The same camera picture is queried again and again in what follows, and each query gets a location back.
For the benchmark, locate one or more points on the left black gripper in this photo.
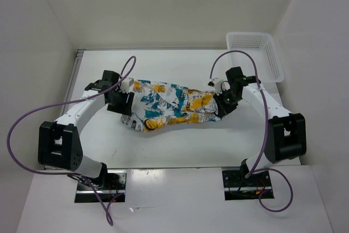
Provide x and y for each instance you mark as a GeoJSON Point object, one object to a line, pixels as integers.
{"type": "Point", "coordinates": [125, 108]}

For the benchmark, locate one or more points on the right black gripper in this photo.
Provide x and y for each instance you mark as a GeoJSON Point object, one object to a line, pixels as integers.
{"type": "Point", "coordinates": [223, 108]}

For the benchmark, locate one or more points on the colourful printed shorts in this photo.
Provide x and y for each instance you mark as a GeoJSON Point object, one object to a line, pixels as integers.
{"type": "Point", "coordinates": [160, 104]}

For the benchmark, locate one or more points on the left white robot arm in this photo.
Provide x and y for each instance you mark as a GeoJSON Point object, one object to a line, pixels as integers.
{"type": "Point", "coordinates": [59, 141]}

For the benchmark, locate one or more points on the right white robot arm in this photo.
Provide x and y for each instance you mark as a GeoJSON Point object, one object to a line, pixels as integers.
{"type": "Point", "coordinates": [285, 132]}

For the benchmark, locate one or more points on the white plastic basket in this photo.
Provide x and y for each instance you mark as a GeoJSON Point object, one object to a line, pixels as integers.
{"type": "Point", "coordinates": [261, 47]}

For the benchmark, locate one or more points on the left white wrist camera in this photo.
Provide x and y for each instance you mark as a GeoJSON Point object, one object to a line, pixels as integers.
{"type": "Point", "coordinates": [126, 85]}

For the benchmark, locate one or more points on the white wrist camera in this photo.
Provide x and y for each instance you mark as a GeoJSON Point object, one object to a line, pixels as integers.
{"type": "Point", "coordinates": [126, 85]}
{"type": "Point", "coordinates": [217, 84]}

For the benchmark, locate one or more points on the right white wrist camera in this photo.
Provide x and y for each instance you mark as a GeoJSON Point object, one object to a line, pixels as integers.
{"type": "Point", "coordinates": [217, 84]}

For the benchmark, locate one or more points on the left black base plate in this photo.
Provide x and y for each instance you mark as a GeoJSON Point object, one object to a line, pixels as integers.
{"type": "Point", "coordinates": [112, 191]}

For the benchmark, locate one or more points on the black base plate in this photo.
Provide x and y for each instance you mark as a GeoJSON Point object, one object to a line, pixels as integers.
{"type": "Point", "coordinates": [112, 191]}
{"type": "Point", "coordinates": [236, 187]}

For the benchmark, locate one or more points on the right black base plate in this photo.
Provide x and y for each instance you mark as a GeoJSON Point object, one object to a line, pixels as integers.
{"type": "Point", "coordinates": [236, 187]}

